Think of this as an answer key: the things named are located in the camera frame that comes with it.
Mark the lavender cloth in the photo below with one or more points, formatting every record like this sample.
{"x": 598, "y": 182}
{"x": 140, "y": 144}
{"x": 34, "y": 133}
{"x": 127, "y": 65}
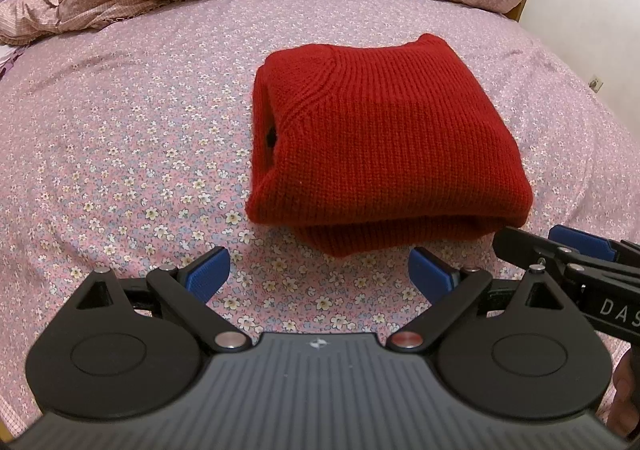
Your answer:
{"x": 7, "y": 60}

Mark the person's right hand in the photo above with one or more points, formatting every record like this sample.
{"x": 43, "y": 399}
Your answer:
{"x": 627, "y": 395}

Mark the wall socket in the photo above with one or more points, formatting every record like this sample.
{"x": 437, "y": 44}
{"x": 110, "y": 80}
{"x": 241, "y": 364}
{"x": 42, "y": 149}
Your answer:
{"x": 595, "y": 82}

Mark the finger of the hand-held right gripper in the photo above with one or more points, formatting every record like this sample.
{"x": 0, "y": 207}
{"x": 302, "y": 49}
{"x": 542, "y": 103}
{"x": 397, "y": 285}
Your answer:
{"x": 530, "y": 245}
{"x": 582, "y": 241}

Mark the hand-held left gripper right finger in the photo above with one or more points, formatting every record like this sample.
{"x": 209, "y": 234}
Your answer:
{"x": 432, "y": 277}

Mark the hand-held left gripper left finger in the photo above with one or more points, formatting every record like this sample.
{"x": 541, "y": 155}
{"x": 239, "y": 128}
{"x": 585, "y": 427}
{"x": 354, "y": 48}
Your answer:
{"x": 207, "y": 275}

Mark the red knit cardigan sweater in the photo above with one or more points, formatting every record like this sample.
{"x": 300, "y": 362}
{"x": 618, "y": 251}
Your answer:
{"x": 385, "y": 139}

